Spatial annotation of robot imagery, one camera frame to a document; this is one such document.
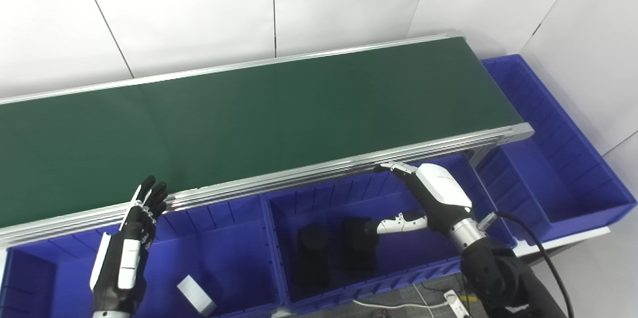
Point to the blue bin with black parts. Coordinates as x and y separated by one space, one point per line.
403 268

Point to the black cylinder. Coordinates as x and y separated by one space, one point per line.
359 248
314 258

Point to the empty blue bin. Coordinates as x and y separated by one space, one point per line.
563 178

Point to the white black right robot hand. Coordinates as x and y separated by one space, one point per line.
441 196

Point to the blue bin with white block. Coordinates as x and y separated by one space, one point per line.
234 253

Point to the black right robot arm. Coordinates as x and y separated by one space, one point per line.
503 278

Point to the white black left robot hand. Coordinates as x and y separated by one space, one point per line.
124 258

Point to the green conveyor belt aluminium frame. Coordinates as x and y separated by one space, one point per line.
274 118

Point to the white power strip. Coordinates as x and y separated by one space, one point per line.
457 304

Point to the white block part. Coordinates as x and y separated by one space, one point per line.
197 295

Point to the aluminium conveyor support leg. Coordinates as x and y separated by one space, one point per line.
482 151

